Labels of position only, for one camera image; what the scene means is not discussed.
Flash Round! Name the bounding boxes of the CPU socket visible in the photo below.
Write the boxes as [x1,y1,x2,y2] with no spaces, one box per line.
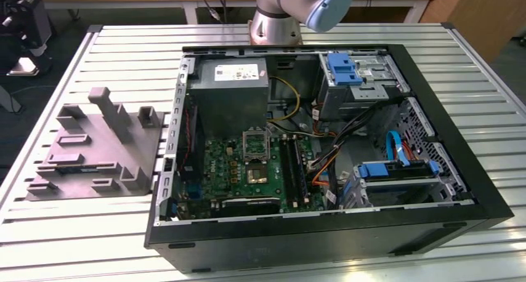
[244,161,272,186]

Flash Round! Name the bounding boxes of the grey parts rack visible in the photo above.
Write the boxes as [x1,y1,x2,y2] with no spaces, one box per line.
[24,86,168,201]

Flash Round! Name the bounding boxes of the dark RAM stick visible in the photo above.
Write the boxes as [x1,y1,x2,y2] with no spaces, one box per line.
[55,164,104,175]

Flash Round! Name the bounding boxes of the grey power supply unit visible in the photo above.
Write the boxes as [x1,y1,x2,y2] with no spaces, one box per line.
[187,58,271,141]

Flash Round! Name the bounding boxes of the green motherboard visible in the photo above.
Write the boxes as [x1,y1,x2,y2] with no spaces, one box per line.
[176,131,330,221]

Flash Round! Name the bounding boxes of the metal socket cover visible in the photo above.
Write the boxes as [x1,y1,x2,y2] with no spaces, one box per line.
[242,126,272,163]

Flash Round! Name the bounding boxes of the black graphics card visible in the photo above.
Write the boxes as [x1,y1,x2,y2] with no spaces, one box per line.
[219,196,283,217]

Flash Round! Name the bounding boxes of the metal drive cage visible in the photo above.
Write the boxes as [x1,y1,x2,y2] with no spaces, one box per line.
[318,52,411,119]

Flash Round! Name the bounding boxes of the black PC case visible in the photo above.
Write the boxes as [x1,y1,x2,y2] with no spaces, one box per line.
[143,43,515,275]

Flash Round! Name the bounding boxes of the hard disk in blue carrier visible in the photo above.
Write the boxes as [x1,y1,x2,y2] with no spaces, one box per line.
[356,160,440,181]

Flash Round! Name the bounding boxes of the wooden cabinet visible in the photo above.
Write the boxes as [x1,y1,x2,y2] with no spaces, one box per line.
[420,0,526,64]

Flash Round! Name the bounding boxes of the metal disk bay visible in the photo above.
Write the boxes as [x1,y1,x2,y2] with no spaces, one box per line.
[340,171,474,209]

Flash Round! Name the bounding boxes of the black hanging cable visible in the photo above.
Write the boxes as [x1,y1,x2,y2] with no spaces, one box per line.
[195,0,230,23]

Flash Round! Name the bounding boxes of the yellow wire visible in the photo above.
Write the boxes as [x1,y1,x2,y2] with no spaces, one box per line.
[266,75,302,122]

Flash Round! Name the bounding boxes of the blue plastic drive bracket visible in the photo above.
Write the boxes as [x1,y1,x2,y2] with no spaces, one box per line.
[327,52,359,86]

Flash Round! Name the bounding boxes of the black cable bundle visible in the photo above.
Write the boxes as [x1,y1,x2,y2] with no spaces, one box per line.
[307,95,406,172]

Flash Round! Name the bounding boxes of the orange wires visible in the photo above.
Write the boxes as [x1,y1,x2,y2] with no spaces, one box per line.
[310,167,330,189]

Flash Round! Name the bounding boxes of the light blue wire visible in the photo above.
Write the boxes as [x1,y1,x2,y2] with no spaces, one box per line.
[386,129,411,168]

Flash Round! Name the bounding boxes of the red wire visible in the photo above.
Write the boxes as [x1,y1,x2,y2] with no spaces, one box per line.
[400,139,424,163]

